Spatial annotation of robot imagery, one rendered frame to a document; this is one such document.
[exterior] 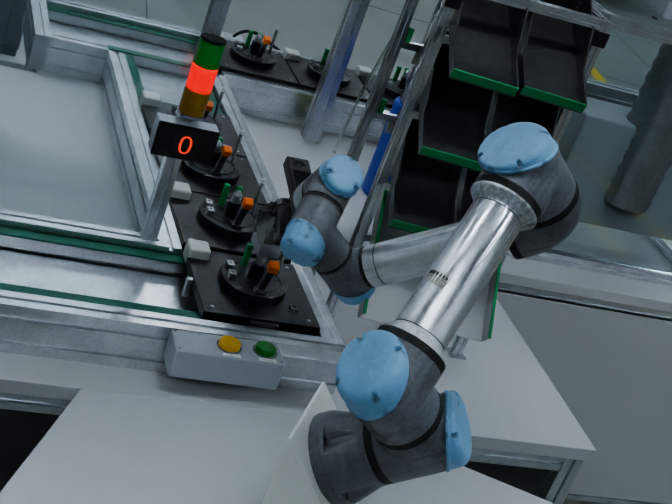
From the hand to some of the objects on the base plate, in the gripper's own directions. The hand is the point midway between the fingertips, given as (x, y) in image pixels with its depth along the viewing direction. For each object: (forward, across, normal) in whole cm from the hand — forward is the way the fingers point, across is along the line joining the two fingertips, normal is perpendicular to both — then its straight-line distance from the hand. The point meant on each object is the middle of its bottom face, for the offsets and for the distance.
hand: (271, 227), depth 245 cm
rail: (+8, -28, -28) cm, 40 cm away
